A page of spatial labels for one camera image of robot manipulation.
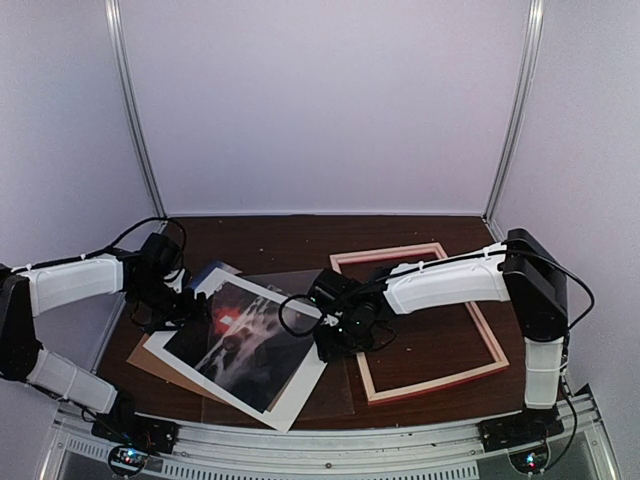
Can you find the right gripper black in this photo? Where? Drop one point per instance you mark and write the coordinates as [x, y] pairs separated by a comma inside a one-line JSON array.
[[328, 347]]

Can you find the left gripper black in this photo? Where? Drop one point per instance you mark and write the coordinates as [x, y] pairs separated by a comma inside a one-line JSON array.
[[185, 313]]

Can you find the dalmatian dog photo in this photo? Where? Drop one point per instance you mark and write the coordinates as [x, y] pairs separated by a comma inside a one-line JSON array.
[[243, 345]]

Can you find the white mat board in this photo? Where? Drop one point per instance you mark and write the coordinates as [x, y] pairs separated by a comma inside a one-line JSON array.
[[292, 398]]

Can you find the clear acrylic sheet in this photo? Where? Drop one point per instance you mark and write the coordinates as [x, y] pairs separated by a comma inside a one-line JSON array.
[[331, 396]]

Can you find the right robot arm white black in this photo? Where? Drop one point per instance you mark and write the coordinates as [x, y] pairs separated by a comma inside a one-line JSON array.
[[362, 288]]

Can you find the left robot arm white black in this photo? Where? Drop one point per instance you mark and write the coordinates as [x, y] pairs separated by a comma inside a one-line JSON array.
[[152, 276]]

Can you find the brown backing board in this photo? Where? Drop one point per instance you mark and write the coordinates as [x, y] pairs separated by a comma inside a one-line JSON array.
[[146, 361]]

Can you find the left circuit board with leds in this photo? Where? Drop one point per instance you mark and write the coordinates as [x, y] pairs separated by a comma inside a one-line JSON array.
[[125, 460]]

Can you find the circuit board with leds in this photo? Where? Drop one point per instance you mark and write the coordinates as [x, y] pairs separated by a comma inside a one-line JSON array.
[[125, 460], [530, 461]]

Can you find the right circuit board with leds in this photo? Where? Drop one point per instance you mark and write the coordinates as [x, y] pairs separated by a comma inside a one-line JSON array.
[[530, 461]]

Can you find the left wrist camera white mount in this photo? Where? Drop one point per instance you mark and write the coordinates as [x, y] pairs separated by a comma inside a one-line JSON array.
[[178, 280]]

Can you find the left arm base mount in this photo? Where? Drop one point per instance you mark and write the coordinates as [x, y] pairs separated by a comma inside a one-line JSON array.
[[124, 426]]

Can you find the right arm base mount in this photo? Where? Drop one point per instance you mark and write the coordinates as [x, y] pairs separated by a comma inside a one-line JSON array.
[[527, 426]]

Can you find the left aluminium corner post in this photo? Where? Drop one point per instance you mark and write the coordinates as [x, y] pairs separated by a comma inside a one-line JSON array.
[[116, 32]]

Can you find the aluminium corner post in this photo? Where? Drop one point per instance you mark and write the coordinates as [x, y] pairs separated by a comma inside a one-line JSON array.
[[116, 32], [529, 57]]

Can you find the right aluminium corner post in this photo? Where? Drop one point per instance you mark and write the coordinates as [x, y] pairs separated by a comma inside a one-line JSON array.
[[529, 57]]

